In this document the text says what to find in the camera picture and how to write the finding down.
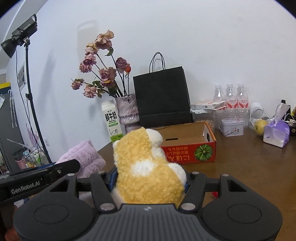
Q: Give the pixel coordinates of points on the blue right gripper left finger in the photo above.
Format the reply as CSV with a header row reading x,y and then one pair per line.
x,y
111,178

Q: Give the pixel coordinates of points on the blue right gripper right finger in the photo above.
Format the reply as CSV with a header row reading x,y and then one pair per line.
x,y
186,187

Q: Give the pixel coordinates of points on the lilac fluffy plush cloth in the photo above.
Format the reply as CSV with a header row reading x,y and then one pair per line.
x,y
88,157

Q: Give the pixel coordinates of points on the yellow white plush toy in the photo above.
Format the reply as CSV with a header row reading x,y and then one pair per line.
x,y
144,175

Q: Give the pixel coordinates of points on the red cardboard pumpkin box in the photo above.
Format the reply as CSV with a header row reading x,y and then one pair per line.
x,y
190,143

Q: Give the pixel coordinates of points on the white green milk carton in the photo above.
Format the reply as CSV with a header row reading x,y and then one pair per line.
x,y
112,120

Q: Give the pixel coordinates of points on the pink textured flower vase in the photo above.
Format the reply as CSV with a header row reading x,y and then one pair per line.
x,y
128,112

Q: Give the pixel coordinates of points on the small printed tin box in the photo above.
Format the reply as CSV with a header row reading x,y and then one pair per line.
x,y
232,127

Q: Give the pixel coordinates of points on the clear container with grains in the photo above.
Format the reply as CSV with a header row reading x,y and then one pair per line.
x,y
205,115

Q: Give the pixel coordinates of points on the white orange flat carton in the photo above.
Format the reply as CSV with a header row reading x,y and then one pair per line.
x,y
213,105

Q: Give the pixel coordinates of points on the black paper shopping bag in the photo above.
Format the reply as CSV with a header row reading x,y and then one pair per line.
x,y
162,95

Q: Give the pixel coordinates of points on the clear water bottle left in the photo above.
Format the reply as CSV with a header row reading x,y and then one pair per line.
x,y
218,93

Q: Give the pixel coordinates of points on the clear water bottle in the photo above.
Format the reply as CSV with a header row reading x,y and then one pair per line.
x,y
242,96
218,93
231,97

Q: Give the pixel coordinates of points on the yellow green apple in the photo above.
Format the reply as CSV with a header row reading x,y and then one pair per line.
x,y
259,126

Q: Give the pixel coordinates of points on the dried pink rose bouquet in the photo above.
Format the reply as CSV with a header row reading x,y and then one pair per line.
x,y
111,75

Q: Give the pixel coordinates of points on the clear water bottle middle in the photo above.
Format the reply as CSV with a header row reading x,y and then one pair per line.
x,y
231,97

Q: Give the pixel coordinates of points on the small white desk fan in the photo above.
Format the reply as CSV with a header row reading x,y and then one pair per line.
x,y
256,112

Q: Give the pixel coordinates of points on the clear water bottle right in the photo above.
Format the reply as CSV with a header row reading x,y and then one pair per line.
x,y
242,96

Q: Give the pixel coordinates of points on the black studio light on stand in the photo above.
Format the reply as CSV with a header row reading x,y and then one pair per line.
x,y
21,37

